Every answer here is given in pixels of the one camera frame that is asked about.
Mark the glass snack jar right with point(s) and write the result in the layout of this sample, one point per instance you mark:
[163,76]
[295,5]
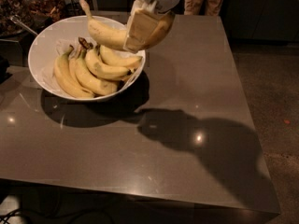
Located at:
[53,9]

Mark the glass snack jar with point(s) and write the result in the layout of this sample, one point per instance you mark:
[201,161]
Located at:
[9,8]
[53,9]

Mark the yellow banana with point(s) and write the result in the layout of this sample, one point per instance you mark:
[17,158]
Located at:
[113,38]
[111,57]
[100,69]
[64,79]
[88,80]
[72,64]

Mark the glass snack jar left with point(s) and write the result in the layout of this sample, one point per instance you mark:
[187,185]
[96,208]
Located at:
[9,8]

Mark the white bowl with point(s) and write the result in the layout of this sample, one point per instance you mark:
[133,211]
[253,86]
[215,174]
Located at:
[54,41]

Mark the metal scoop handle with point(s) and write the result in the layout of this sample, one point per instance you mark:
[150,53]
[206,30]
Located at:
[17,21]

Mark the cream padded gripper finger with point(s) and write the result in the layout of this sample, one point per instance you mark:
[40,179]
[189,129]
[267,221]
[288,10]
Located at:
[144,7]
[143,31]

